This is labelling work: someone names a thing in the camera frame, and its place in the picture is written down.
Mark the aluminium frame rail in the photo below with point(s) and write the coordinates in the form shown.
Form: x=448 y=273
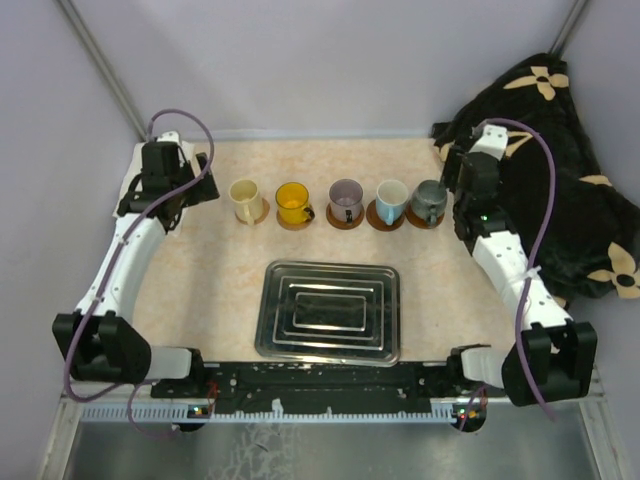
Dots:
x=350 y=405

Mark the cream ceramic mug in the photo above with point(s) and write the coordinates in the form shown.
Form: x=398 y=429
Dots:
x=243 y=190

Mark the woven rattan coaster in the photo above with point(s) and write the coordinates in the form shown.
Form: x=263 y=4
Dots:
x=253 y=211
x=295 y=219

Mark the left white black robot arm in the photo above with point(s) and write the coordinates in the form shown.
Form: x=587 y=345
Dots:
x=97 y=339

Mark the white mug blue handle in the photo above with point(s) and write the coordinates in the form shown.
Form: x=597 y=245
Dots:
x=391 y=198

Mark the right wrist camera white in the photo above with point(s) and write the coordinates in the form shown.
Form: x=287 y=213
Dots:
x=490 y=139

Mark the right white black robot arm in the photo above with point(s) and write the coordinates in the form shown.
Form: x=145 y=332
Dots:
x=553 y=356

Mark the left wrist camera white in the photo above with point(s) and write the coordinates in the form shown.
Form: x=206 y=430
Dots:
x=170 y=136

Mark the dark wooden coaster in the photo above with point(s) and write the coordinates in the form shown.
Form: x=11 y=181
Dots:
x=334 y=222
x=419 y=222
x=378 y=224

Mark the grey ceramic mug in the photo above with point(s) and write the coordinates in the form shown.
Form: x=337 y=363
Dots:
x=429 y=201

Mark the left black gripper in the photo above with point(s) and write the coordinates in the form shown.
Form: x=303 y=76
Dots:
x=204 y=191

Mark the purple ceramic mug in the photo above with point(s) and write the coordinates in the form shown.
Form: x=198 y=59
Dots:
x=346 y=197

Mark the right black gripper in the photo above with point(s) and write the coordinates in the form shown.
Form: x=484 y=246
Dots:
x=452 y=167

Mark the white folded towel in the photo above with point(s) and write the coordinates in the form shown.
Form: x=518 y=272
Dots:
x=190 y=149

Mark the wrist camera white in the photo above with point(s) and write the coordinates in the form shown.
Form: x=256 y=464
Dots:
x=170 y=136
x=490 y=139

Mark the stainless steel tray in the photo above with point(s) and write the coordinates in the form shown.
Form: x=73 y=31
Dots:
x=334 y=313

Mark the black floral blanket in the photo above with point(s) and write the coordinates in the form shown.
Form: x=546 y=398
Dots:
x=591 y=246

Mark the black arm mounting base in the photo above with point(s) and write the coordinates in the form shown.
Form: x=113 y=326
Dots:
x=325 y=387

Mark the yellow glass cup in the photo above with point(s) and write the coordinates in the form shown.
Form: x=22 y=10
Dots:
x=292 y=195

